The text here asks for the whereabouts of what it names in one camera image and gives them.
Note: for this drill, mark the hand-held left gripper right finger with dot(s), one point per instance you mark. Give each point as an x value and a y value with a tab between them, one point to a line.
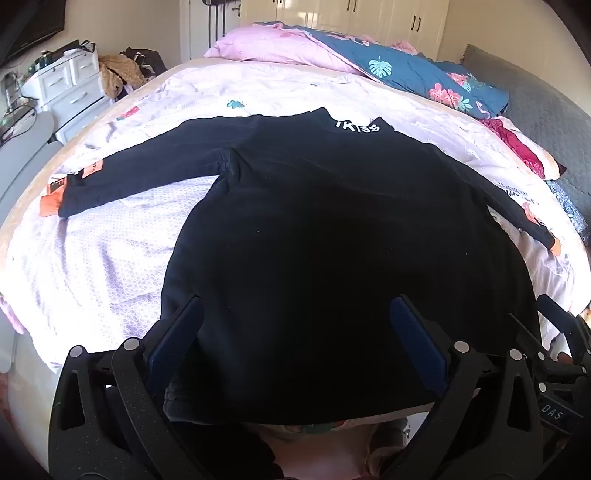
418	346

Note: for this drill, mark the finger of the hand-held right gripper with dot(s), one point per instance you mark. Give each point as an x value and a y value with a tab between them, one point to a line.
565	321

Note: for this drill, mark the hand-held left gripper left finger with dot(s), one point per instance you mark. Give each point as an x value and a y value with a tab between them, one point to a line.
173	346

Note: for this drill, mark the black long-sleeve sweater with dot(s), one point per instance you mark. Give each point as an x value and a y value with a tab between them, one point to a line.
323	254

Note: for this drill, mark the brown clothes pile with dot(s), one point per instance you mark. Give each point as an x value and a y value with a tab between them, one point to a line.
120	74

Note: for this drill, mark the white floral bed sheet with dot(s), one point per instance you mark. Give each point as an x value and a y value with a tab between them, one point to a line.
115	258

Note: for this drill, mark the blue patterned pillow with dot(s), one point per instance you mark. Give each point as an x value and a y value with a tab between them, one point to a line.
570	203

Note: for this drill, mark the red floral pillow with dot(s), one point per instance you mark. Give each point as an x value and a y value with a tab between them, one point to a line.
521	147

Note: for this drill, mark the grey quilted headboard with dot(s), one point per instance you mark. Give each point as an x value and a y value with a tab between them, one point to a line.
540	101

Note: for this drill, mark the grey round table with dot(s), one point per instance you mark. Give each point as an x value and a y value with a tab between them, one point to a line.
23	170

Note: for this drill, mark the white drawer cabinet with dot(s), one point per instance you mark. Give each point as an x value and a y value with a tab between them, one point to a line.
74	87

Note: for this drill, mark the blue floral quilt pink lining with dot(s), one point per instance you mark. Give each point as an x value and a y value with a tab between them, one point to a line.
406	69

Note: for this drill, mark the black bag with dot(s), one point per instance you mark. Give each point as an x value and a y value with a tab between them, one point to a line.
147	60

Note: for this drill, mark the pink fluffy cloth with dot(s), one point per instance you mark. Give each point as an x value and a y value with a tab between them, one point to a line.
404	45

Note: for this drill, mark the white door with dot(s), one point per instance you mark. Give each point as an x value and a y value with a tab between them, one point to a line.
198	32

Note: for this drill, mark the black flat device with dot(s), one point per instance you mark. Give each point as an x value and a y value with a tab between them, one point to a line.
69	48

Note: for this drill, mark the cream glossy wardrobe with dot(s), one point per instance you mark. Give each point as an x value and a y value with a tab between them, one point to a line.
351	18

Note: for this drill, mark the black flat television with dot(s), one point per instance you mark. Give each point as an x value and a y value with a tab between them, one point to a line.
32	23

